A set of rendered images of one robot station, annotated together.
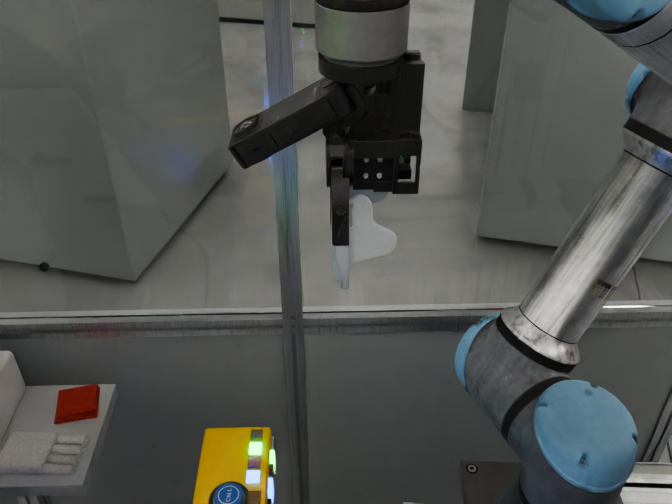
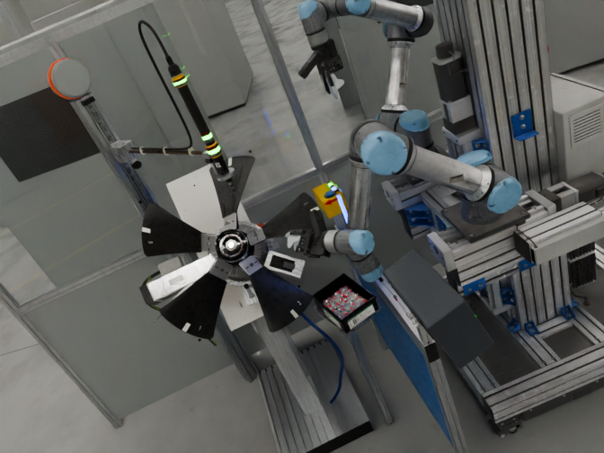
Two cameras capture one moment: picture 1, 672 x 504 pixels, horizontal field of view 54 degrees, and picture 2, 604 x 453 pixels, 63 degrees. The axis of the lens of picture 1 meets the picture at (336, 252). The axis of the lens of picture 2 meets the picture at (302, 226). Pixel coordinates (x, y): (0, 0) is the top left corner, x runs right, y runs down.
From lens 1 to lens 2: 144 cm
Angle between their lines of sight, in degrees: 5
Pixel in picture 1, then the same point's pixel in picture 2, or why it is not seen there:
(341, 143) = (323, 63)
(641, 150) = (393, 44)
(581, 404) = (409, 114)
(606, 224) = (394, 67)
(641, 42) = (370, 15)
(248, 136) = (304, 70)
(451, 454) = not seen: hidden behind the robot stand
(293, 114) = (311, 61)
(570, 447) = (409, 121)
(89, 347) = (253, 211)
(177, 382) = not seen: hidden behind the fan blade
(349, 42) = (317, 39)
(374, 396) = not seen: hidden behind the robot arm
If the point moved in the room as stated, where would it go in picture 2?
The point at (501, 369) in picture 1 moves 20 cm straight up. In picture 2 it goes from (387, 120) to (375, 77)
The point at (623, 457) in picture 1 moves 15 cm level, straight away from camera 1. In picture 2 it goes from (423, 118) to (428, 102)
